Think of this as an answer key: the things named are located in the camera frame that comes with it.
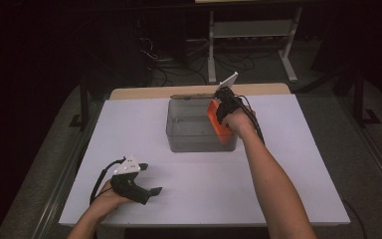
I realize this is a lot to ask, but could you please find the aluminium floor rail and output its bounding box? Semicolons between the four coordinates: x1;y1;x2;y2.
339;96;382;200
31;99;105;239

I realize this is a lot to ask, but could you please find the right hand-held gripper cable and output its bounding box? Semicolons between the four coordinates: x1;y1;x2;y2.
235;94;267;145

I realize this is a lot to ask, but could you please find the tangle of black floor cables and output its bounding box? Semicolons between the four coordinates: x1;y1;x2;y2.
138;36;257;87

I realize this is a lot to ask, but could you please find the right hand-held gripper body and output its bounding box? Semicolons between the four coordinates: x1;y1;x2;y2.
214;72;245;114

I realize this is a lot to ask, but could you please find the hand-held gripper cable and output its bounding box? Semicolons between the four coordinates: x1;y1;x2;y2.
89;156;127;205
235;94;267;145

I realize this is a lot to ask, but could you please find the grey transparent plastic box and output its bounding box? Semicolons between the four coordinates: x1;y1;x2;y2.
165;94;239;153

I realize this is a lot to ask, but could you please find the black metal stand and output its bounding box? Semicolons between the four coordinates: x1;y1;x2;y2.
354;66;381;127
69;74;91;131

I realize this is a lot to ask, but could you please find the white table board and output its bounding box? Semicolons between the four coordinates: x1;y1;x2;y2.
59;94;351;228

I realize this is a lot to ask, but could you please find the wooden table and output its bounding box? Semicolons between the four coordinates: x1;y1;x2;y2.
108;83;291;101

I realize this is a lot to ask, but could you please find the grey metal desk frame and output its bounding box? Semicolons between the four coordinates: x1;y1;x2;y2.
194;0;303;84

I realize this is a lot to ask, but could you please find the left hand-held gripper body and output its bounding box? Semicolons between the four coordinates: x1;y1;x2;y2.
109;154;151;206

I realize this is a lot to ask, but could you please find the person's left hand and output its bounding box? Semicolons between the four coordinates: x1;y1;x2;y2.
91;180;133;217

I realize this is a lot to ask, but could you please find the left hand-held gripper cable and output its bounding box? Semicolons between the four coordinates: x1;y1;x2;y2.
89;156;127;205

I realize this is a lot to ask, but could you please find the orange phone case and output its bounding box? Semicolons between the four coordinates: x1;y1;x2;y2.
206;99;235;145

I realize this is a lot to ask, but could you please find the black floor cable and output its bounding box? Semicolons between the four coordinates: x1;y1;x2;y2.
342;198;368;239

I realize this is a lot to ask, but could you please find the person's right hand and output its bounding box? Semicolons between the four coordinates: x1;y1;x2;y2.
223;108;257;140

